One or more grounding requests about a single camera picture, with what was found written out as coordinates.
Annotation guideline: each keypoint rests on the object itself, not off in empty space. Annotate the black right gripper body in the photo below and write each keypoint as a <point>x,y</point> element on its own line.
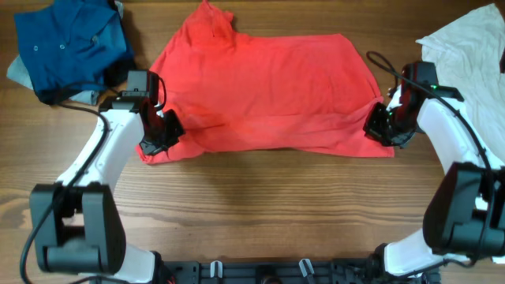
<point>388,125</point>

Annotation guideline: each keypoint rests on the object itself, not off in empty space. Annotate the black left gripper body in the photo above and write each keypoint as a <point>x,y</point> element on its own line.
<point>169,128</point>

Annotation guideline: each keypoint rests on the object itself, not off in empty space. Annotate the red t-shirt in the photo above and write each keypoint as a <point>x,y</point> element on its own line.
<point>237,92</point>

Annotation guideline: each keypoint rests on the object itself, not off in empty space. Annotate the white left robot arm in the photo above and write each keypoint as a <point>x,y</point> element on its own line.
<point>76,227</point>

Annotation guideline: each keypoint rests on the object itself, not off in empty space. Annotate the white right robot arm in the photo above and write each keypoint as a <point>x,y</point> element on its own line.
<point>464,222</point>

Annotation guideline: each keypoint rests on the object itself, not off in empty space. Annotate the black folded garment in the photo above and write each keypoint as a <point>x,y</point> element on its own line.
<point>80,83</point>

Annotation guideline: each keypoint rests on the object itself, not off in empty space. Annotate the white t-shirt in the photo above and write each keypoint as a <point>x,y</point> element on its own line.
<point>467,53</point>

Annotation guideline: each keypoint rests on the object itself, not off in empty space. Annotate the blue folded shirt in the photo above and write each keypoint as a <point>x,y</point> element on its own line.
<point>70,41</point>

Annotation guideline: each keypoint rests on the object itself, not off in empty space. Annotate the grey folded garment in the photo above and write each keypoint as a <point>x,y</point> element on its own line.
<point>18,73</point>

